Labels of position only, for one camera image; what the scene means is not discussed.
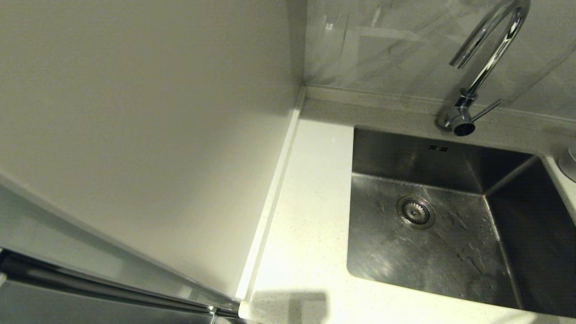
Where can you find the gray bowl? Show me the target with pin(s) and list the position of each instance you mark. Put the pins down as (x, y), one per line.
(569, 163)

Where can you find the metal sink drain strainer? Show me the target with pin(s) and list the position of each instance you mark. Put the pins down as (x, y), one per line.
(415, 212)

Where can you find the stainless steel sink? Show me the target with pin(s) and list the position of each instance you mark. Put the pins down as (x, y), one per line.
(396, 256)

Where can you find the chrome gooseneck faucet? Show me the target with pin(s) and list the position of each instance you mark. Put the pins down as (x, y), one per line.
(487, 67)

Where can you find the stainless steel appliance door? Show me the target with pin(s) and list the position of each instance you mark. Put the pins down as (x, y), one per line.
(67, 310)

